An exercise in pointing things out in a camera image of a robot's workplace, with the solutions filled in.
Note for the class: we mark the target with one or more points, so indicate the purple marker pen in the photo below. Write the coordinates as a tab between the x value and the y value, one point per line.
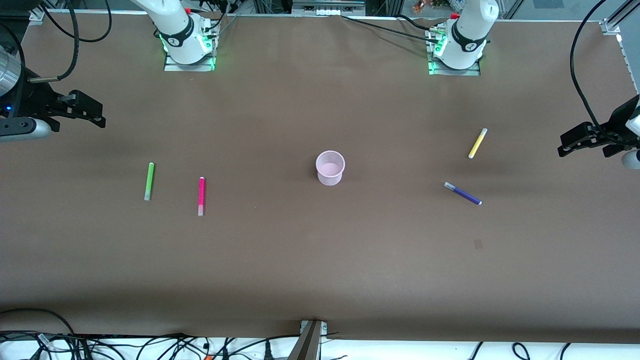
465	194

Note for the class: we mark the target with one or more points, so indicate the pink marker pen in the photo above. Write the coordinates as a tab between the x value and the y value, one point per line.
201	196

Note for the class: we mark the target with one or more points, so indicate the pink mesh pen holder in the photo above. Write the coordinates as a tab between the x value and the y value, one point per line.
330	172

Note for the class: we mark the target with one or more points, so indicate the camera mount post with bracket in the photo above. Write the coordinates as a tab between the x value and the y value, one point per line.
307	345

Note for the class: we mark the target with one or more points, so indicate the grey power strip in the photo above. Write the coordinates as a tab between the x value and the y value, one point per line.
327	10

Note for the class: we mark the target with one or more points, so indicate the aluminium corner bracket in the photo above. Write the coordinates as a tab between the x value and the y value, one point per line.
611	26
36	17

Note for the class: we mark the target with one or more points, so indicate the green marker pen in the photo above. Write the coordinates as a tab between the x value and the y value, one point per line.
149	181

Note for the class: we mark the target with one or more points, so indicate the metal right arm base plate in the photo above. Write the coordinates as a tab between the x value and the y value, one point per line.
172	66

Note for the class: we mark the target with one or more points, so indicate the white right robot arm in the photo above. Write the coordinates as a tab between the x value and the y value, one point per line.
177	30

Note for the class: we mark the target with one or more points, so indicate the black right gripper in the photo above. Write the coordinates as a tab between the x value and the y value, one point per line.
36	100

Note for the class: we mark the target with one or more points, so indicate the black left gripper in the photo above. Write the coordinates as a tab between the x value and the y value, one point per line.
616	123

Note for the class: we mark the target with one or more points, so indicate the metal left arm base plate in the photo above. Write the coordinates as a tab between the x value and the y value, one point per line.
472	73

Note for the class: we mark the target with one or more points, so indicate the yellow marker pen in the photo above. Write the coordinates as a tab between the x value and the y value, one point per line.
477	143

